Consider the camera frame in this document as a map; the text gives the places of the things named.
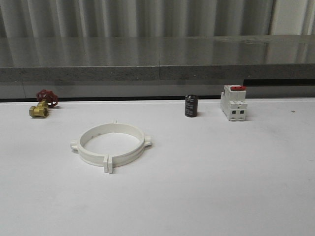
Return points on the black cylindrical capacitor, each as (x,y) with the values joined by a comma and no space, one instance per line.
(191,105)

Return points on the grey stone ledge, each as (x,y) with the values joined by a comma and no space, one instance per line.
(253,60)

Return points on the brass valve red handwheel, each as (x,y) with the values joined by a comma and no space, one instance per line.
(46,99)

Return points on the white circuit breaker red switch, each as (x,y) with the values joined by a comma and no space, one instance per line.
(233,102)

